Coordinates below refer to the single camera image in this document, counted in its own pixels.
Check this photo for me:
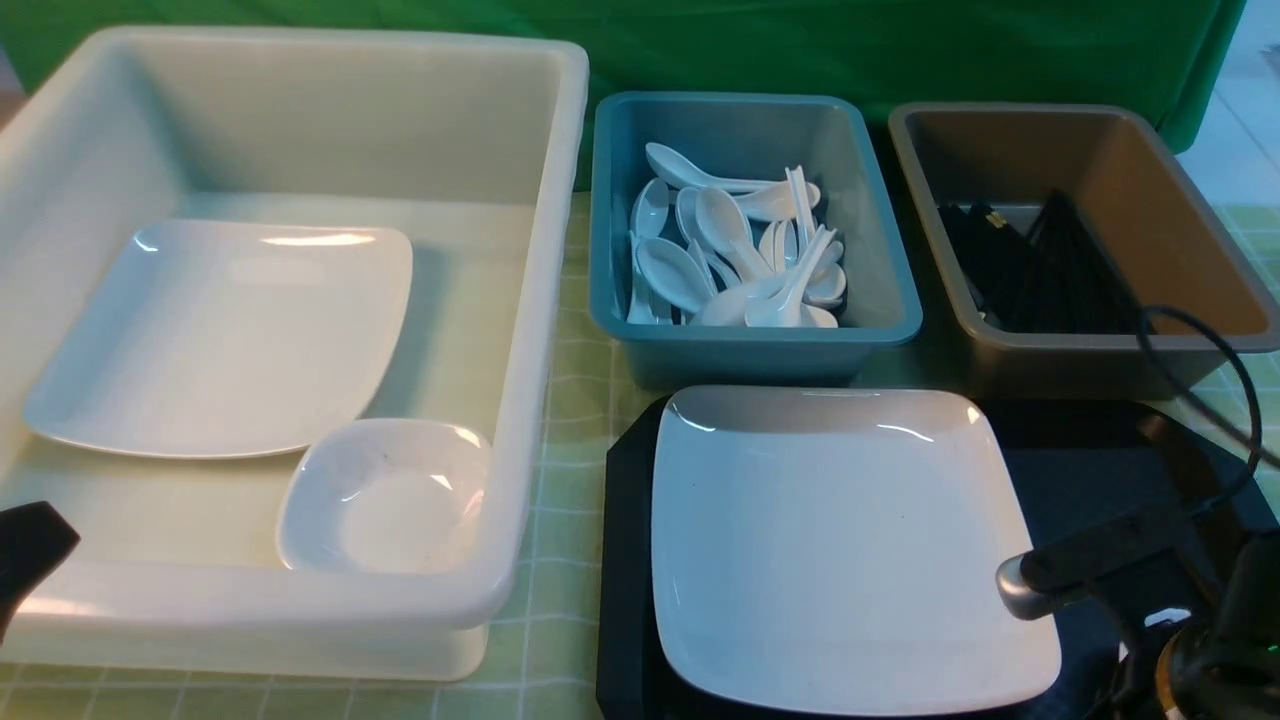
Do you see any white spoon top of bin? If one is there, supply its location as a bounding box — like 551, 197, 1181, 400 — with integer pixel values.
644, 142, 780, 193

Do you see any white spoon left centre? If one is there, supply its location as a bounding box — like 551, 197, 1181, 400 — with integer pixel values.
636, 237, 716, 316

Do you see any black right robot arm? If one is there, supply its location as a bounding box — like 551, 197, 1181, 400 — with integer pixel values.
1094, 529, 1279, 719

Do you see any teal plastic bin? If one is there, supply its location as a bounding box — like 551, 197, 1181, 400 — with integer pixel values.
588, 91, 923, 389

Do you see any white spoon front diagonal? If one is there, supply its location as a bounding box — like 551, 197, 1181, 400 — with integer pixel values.
692, 240, 847, 328

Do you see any small white bowl in tub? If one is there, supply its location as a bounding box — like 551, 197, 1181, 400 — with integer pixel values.
276, 418, 492, 575

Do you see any white square rice plate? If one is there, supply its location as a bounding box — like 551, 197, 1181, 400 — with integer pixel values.
650, 386, 1062, 717

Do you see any green checkered tablecloth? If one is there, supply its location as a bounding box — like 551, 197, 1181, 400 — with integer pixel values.
0, 195, 1280, 720

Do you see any white square plate in tub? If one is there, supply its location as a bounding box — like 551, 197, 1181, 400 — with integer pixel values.
23, 219, 413, 459

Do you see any white soup spoon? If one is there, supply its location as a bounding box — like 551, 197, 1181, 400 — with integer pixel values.
744, 225, 838, 328

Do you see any large white plastic tub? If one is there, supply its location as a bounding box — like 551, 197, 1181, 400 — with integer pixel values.
3, 27, 588, 682

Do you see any brown plastic bin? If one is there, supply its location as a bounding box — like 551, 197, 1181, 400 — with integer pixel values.
888, 102, 1277, 398

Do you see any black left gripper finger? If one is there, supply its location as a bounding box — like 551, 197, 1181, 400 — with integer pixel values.
1, 501, 81, 634

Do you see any green backdrop cloth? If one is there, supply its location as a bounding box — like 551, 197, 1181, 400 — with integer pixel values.
1, 1, 1242, 202

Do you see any black serving tray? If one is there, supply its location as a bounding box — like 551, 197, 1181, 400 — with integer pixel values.
595, 397, 1245, 719

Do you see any pile of black chopsticks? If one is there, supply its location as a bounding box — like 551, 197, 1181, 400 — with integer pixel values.
938, 188, 1155, 334

